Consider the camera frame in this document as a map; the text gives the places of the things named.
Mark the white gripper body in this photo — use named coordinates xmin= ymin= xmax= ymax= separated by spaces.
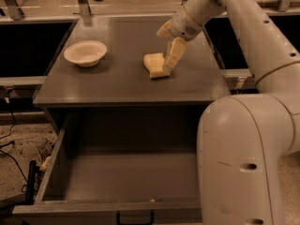
xmin=170 ymin=7 xmax=203 ymax=41

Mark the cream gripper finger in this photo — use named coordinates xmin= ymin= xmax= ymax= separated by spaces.
xmin=162 ymin=37 xmax=187 ymax=75
xmin=157 ymin=21 xmax=171 ymax=38

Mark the yellow sponge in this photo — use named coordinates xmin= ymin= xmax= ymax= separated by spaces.
xmin=143 ymin=52 xmax=170 ymax=79

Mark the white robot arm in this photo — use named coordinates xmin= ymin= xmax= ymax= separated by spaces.
xmin=157 ymin=0 xmax=300 ymax=225

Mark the grey drawer cabinet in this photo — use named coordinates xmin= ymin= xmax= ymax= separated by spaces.
xmin=32 ymin=14 xmax=232 ymax=136

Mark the open grey top drawer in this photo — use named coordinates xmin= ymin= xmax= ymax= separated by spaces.
xmin=13 ymin=112 xmax=202 ymax=225

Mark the white paper bowl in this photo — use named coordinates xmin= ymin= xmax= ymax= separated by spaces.
xmin=64 ymin=40 xmax=107 ymax=68

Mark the metal post centre left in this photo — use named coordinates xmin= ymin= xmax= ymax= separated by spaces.
xmin=78 ymin=0 xmax=90 ymax=17

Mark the metal post far left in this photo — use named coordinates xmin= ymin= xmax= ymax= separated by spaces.
xmin=4 ymin=0 xmax=24 ymax=21

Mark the black drawer handle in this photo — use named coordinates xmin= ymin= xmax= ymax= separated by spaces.
xmin=115 ymin=210 xmax=155 ymax=225

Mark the black floor cable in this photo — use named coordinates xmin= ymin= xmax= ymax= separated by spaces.
xmin=0 ymin=110 xmax=29 ymax=186

